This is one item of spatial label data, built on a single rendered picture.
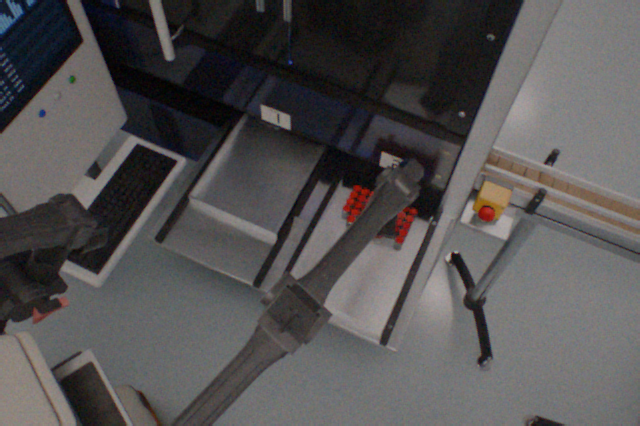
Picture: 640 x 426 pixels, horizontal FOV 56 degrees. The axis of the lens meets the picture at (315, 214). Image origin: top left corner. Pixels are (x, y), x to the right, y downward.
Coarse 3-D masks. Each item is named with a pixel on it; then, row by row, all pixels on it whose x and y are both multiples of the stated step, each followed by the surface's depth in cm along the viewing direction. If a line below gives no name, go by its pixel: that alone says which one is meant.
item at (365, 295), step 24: (336, 192) 161; (336, 216) 160; (312, 240) 157; (384, 240) 157; (408, 240) 158; (312, 264) 154; (360, 264) 154; (384, 264) 154; (408, 264) 154; (336, 288) 151; (360, 288) 151; (384, 288) 151; (336, 312) 146; (360, 312) 148; (384, 312) 148
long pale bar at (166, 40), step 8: (152, 0) 130; (160, 0) 131; (152, 8) 132; (160, 8) 132; (160, 16) 134; (160, 24) 136; (160, 32) 138; (168, 32) 139; (176, 32) 144; (168, 40) 140; (168, 48) 142; (168, 56) 144
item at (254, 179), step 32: (256, 128) 174; (224, 160) 168; (256, 160) 168; (288, 160) 169; (320, 160) 168; (192, 192) 160; (224, 192) 163; (256, 192) 164; (288, 192) 164; (256, 224) 155
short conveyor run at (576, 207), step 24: (504, 168) 163; (528, 168) 163; (552, 168) 159; (528, 192) 160; (552, 192) 156; (576, 192) 160; (600, 192) 158; (528, 216) 164; (552, 216) 160; (576, 216) 156; (600, 216) 157; (624, 216) 152; (600, 240) 159; (624, 240) 155
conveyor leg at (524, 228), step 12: (516, 228) 180; (528, 228) 175; (516, 240) 183; (504, 252) 192; (516, 252) 190; (492, 264) 202; (504, 264) 197; (492, 276) 207; (480, 288) 218; (480, 300) 226
